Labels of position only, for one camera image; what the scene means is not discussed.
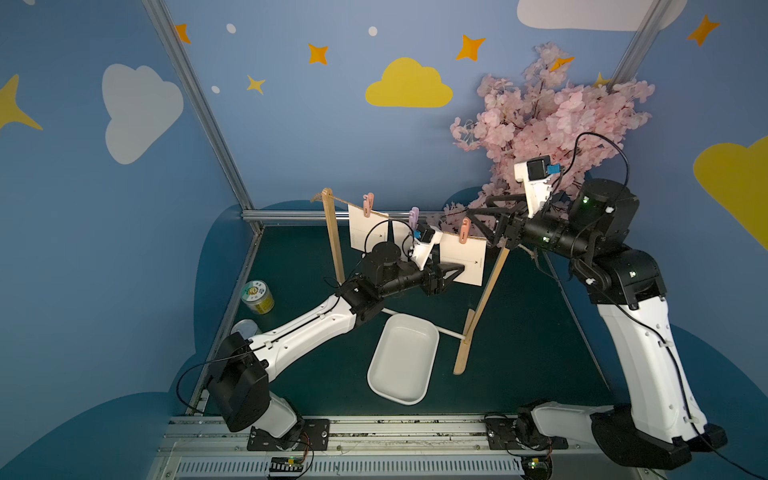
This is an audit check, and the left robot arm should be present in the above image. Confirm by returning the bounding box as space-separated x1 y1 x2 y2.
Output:
204 242 465 432

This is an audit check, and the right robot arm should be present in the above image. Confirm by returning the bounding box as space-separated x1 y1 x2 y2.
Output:
466 179 728 470

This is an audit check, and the green circuit board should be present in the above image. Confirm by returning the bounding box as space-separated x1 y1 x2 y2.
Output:
267 456 309 479

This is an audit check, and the wooden clothesline stand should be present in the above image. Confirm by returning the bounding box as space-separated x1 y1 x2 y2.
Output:
311 188 510 375

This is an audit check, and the silver tin can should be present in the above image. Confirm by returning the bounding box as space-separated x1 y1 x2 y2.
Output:
231 319 261 339

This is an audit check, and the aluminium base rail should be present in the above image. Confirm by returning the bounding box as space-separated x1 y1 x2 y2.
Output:
148 415 664 479

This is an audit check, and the purple clothespin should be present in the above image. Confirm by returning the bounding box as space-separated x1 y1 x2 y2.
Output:
408 207 420 231

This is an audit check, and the aluminium frame post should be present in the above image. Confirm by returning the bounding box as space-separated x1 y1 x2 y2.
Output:
607 0 673 91
142 0 253 210

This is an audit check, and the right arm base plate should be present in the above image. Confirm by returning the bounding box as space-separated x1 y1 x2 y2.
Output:
483 414 569 452

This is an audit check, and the pink cherry blossom tree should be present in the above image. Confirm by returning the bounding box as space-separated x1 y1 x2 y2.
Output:
450 42 655 208

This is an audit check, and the rear aluminium floor rail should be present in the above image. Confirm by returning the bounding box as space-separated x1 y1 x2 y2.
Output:
242 208 550 224

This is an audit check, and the white plastic tray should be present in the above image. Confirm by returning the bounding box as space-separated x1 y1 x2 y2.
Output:
367 314 440 406

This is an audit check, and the white postcard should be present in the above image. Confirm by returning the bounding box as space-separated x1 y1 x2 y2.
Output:
439 233 487 286
348 205 389 252
392 220 413 255

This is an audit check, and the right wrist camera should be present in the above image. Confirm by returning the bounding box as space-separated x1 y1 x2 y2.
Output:
513 155 560 218

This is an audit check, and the yellow green tin can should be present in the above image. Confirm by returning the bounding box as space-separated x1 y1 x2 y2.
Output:
240 280 275 315

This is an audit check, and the salmon clothespin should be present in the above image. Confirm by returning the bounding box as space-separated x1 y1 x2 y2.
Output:
459 217 472 244

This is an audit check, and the light pink clothespin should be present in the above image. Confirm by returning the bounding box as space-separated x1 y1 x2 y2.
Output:
362 192 375 218

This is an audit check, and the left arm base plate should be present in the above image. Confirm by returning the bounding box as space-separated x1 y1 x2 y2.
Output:
246 418 331 452

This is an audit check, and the right aluminium frame post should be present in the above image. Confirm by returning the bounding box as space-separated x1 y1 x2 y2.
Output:
607 0 673 91

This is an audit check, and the left aluminium frame post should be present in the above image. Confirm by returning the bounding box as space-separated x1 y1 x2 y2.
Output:
142 0 253 210

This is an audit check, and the jute string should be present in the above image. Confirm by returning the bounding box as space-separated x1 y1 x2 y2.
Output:
310 192 539 260

